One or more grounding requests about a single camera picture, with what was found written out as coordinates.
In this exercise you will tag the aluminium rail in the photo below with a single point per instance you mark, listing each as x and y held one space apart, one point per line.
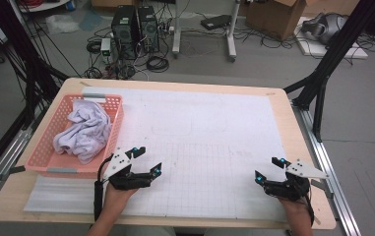
8 154
326 164

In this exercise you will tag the white power supply box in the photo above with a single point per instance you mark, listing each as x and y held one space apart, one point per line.
105 49

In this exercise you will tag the white floor board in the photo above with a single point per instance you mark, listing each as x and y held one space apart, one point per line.
316 49

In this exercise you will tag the lilac patterned towel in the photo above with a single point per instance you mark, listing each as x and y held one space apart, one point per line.
83 131

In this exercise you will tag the brown cardboard box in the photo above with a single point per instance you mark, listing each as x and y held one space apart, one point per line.
273 16

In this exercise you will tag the grey metal bracket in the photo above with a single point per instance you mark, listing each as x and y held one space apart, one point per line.
14 170
324 188

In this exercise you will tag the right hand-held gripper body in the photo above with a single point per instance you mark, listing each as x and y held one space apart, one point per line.
290 189

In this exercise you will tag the grey rounded device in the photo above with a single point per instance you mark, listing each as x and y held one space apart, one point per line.
326 28

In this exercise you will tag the black frame strut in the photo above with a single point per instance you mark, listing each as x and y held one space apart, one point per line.
336 49
27 65

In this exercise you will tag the clear plastic bag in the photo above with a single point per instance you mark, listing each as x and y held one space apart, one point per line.
62 23

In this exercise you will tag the white stand frame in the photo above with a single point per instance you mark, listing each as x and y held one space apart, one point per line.
176 32

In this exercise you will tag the black flat device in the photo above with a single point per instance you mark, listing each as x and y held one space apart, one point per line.
215 22

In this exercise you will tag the pink plastic basket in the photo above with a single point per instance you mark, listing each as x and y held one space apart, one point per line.
40 147

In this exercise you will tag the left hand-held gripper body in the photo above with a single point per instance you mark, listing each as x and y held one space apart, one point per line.
122 180

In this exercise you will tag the white grid mat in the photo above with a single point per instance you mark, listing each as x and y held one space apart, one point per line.
208 147

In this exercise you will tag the black computer tower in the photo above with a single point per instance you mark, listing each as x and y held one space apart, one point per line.
149 29
124 32

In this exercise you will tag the person's right hand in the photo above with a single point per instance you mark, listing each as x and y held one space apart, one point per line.
296 211

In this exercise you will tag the person's left hand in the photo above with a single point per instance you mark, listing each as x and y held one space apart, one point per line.
114 198

